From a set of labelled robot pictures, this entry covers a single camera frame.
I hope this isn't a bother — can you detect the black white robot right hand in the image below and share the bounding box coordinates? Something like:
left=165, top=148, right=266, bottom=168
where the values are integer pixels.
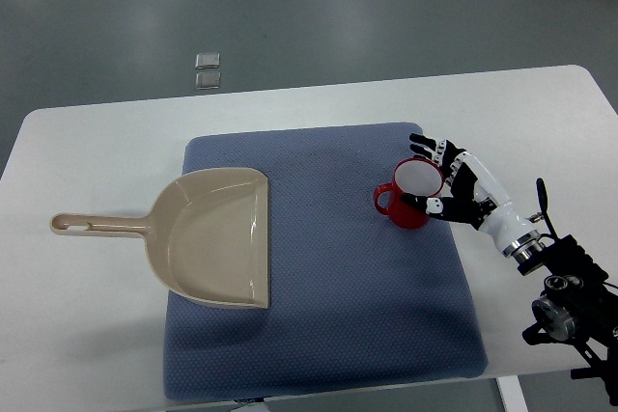
left=400, top=133, right=544, bottom=262

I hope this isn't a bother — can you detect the red cup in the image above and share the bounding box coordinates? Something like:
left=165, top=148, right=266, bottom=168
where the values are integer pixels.
left=373, top=157, right=444, bottom=230

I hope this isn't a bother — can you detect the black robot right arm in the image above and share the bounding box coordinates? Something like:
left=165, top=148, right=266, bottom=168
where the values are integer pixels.
left=513, top=178, right=617, bottom=406

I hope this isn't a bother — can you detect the beige plastic dustpan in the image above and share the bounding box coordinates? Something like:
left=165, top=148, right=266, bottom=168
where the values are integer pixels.
left=49, top=167, right=270, bottom=309

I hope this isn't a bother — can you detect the blue grey fabric mat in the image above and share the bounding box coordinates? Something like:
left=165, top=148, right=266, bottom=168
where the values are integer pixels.
left=163, top=123, right=488, bottom=401

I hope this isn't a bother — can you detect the white table leg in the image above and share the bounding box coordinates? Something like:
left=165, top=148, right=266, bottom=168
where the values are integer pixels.
left=496, top=375, right=528, bottom=412

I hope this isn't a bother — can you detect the upper metal floor plate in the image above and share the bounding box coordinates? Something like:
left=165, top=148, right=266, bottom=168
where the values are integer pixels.
left=195, top=52, right=220, bottom=69

